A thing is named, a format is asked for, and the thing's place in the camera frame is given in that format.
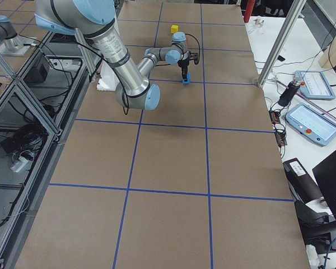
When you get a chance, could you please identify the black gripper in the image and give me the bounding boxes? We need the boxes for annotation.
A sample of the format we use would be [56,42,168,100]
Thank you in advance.
[178,59,189,79]

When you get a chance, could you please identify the blue wooden cube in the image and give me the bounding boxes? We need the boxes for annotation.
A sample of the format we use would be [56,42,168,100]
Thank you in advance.
[182,73,190,85]

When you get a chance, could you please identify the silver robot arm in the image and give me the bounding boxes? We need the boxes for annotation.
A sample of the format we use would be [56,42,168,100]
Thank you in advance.
[35,1,199,110]

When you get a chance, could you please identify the yellow wooden cube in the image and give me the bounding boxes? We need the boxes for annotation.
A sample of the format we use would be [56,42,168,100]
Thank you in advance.
[170,25,179,34]

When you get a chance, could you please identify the red cylinder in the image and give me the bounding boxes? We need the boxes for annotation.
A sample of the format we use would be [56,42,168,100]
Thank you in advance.
[244,0,255,23]

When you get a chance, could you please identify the black water bottle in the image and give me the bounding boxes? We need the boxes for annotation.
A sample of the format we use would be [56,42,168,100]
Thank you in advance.
[278,77,301,107]

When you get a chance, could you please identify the orange circuit board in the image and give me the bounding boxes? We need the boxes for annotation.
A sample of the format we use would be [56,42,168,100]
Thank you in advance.
[269,109,287,147]

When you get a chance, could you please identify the far teach pendant tablet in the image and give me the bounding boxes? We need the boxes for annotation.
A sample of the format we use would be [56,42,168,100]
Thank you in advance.
[295,71,335,100]

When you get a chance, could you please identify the teach pendant tablet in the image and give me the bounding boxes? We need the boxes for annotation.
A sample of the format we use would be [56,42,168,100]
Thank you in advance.
[285,103,336,146]
[295,71,335,100]

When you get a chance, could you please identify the near teach pendant tablet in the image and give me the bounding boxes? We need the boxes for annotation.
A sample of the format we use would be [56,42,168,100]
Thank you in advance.
[285,103,336,146]

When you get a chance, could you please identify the black monitor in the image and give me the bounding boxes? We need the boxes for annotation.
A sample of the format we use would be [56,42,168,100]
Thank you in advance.
[312,150,336,218]

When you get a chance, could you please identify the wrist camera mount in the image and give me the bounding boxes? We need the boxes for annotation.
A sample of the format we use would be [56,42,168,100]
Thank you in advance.
[189,51,200,65]

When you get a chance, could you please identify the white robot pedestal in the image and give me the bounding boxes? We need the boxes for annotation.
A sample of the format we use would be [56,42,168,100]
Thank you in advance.
[97,61,119,91]

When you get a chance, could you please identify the aluminium frame post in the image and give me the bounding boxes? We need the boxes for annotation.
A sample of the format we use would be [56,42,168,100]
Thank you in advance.
[256,0,306,88]

